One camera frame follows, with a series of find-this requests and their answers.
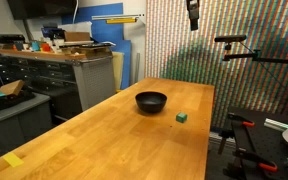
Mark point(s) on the wooden block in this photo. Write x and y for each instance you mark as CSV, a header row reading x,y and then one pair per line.
x,y
12,88

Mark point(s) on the yellow spirit level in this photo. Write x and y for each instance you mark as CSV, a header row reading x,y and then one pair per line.
x,y
121,20

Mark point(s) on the black wall monitor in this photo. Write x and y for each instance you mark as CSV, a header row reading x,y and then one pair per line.
x,y
42,8

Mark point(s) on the gray storage bin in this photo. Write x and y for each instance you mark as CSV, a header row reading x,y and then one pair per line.
x,y
17,123

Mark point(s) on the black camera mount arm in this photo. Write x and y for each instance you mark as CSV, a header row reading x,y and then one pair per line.
x,y
270,60

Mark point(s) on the white metal rail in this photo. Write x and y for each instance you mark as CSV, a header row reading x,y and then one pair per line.
x,y
117,16

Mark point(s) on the blue foam board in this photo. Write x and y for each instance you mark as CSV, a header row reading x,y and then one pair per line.
x,y
112,33

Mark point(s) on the black mat in bin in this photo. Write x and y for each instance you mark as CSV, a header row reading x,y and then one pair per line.
x,y
7,101

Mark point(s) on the brown cardboard box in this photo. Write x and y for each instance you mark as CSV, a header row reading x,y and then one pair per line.
x,y
77,36

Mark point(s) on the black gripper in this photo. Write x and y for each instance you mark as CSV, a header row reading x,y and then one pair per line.
x,y
193,9

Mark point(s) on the black bowl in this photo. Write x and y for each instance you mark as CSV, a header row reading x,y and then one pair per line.
x,y
151,101

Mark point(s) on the aluminium extrusion bar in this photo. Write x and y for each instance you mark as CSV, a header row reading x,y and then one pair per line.
x,y
276,124

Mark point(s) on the colourful striped backdrop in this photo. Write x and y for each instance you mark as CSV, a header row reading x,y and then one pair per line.
x,y
224,60

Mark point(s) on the wooden worktop plank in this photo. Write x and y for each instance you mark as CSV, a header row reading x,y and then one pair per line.
x,y
34,54

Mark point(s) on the green block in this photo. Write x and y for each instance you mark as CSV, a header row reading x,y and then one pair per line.
x,y
181,117

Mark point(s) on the black perforated breadboard table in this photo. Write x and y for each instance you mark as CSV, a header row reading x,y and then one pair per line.
x,y
267,143

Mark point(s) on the gray drawer cabinet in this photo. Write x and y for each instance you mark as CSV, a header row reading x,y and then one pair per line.
x,y
60,80

